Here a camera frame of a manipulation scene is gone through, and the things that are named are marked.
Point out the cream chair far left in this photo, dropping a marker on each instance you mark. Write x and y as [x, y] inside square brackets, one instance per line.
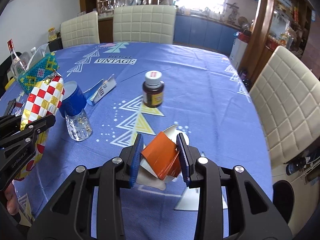
[80, 30]

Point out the brown medicine bottle white cap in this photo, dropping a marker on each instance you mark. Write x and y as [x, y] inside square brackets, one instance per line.
[153, 88]

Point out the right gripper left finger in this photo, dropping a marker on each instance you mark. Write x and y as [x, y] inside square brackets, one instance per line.
[88, 205]

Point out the white small cabinet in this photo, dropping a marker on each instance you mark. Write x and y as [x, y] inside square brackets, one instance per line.
[239, 46]

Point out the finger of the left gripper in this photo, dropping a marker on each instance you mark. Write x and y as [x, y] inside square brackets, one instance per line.
[9, 125]
[35, 128]

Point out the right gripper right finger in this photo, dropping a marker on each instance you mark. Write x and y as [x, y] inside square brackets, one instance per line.
[251, 214]

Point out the wooden display shelf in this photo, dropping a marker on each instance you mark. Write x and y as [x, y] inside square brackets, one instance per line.
[277, 23]

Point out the checkered foil snack wrapper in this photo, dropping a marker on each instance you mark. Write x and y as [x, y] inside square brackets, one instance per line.
[45, 99]

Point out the cream chair right side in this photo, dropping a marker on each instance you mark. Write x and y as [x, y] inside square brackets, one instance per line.
[286, 97]

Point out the clear faceted glass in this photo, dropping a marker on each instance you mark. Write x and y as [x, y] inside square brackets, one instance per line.
[78, 126]

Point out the person's left hand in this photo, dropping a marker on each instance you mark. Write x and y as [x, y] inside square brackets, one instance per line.
[12, 201]

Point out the blue paper cup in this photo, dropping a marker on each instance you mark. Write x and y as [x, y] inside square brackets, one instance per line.
[73, 100]

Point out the blue kitchen cabinets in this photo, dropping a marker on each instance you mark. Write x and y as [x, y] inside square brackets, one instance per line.
[206, 34]

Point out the blue patterned tablecloth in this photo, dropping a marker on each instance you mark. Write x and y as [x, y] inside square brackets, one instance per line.
[202, 94]

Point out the crushed orange paper box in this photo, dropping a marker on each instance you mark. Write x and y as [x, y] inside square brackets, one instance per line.
[159, 164]

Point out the clear liquor bottle red cap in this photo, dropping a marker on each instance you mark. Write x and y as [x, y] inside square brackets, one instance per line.
[17, 66]

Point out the beaded tissue box cover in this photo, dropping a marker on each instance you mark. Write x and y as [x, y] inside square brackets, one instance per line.
[42, 70]

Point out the torn blue white carton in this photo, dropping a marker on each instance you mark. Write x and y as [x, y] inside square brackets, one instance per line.
[94, 94]

